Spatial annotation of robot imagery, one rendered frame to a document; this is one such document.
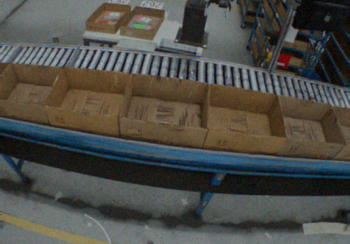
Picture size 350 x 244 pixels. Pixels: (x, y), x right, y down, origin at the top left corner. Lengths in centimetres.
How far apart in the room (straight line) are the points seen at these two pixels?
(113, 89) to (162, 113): 30
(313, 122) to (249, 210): 94
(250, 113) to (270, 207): 104
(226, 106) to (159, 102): 36
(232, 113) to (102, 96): 72
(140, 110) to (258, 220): 135
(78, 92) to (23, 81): 43
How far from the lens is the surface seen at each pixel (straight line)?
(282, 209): 235
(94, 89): 152
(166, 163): 131
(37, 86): 169
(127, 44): 209
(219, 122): 142
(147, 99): 146
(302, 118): 167
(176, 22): 241
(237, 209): 219
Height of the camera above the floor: 197
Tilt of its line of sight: 50 degrees down
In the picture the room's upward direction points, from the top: 8 degrees clockwise
